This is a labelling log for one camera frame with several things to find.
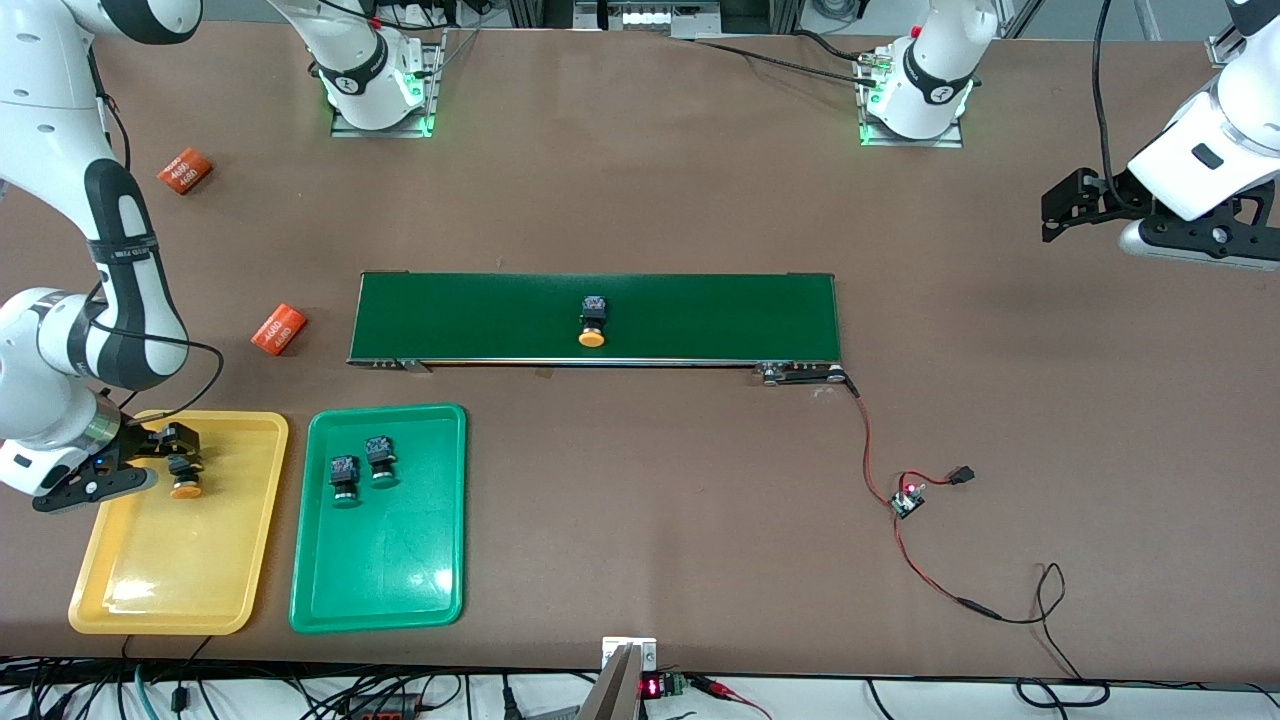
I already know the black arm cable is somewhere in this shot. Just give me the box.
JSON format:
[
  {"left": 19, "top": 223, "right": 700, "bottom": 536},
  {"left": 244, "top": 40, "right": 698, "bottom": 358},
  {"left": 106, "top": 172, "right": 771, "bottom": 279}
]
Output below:
[
  {"left": 1092, "top": 0, "right": 1151, "bottom": 211},
  {"left": 85, "top": 60, "right": 226, "bottom": 423}
]

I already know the orange 4680 cylinder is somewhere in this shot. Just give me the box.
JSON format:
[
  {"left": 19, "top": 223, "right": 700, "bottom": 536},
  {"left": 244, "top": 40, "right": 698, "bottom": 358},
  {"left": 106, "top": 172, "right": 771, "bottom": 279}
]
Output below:
[
  {"left": 157, "top": 148, "right": 215, "bottom": 197},
  {"left": 251, "top": 304, "right": 307, "bottom": 358}
]

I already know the black cable across table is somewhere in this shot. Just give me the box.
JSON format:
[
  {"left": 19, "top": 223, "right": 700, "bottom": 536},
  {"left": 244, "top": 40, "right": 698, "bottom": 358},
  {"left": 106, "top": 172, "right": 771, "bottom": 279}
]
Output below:
[{"left": 690, "top": 30, "right": 881, "bottom": 89}]

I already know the white equipment box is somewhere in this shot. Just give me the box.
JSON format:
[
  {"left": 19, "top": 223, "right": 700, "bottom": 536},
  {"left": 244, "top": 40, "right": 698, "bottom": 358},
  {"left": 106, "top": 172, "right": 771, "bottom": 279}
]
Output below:
[{"left": 573, "top": 0, "right": 723, "bottom": 39}]

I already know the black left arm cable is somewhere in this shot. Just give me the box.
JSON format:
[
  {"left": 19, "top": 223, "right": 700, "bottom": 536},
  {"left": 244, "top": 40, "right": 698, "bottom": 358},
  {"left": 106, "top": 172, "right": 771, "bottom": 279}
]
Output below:
[{"left": 1092, "top": 0, "right": 1151, "bottom": 211}]

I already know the green plastic tray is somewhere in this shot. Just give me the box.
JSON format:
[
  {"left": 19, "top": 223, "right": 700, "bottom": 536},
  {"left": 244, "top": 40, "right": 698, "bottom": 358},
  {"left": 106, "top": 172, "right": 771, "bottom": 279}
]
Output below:
[{"left": 289, "top": 403, "right": 469, "bottom": 635}]

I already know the green conveyor belt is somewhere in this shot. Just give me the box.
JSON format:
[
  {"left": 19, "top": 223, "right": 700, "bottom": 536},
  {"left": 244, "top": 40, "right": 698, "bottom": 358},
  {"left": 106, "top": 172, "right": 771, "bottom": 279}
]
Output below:
[{"left": 346, "top": 270, "right": 850, "bottom": 387}]

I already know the yellow plastic tray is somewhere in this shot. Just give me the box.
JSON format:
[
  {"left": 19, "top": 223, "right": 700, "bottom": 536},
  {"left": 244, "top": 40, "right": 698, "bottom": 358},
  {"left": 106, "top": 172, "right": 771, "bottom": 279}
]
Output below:
[{"left": 68, "top": 409, "right": 290, "bottom": 636}]

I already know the thin red black wire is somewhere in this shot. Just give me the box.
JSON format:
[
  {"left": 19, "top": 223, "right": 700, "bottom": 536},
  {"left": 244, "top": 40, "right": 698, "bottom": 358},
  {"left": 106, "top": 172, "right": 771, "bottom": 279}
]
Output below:
[{"left": 893, "top": 515, "right": 1004, "bottom": 621}]

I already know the white metal bracket plate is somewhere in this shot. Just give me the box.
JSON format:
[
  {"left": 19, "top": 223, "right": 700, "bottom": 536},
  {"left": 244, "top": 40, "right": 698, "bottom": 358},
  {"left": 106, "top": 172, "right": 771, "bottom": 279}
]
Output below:
[{"left": 602, "top": 637, "right": 658, "bottom": 673}]

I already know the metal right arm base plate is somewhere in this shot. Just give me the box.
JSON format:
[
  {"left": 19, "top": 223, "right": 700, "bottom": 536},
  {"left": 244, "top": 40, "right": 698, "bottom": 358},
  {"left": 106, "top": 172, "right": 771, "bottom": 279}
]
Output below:
[{"left": 330, "top": 28, "right": 447, "bottom": 139}]

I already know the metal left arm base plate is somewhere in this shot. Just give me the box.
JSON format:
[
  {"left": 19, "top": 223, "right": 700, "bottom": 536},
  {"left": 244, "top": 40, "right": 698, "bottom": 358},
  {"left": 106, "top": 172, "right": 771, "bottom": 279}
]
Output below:
[{"left": 856, "top": 48, "right": 964, "bottom": 150}]

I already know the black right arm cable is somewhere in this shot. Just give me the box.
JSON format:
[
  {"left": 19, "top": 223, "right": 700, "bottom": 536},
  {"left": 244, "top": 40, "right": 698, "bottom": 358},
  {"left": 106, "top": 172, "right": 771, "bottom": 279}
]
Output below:
[{"left": 85, "top": 60, "right": 226, "bottom": 423}]

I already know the thin black looped cable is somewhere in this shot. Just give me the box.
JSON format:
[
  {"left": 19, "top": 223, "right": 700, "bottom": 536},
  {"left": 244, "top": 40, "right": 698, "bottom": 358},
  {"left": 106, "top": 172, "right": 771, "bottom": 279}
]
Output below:
[{"left": 1000, "top": 563, "right": 1113, "bottom": 707}]

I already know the aluminium profile post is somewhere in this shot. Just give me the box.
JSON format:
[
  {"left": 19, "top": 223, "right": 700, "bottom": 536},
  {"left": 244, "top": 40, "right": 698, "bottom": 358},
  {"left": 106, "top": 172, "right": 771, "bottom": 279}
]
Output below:
[{"left": 1205, "top": 0, "right": 1280, "bottom": 69}]

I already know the red black conveyor cable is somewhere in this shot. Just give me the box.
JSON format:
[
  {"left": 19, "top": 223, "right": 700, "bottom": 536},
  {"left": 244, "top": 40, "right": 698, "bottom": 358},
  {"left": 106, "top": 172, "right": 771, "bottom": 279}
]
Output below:
[{"left": 845, "top": 372, "right": 901, "bottom": 506}]

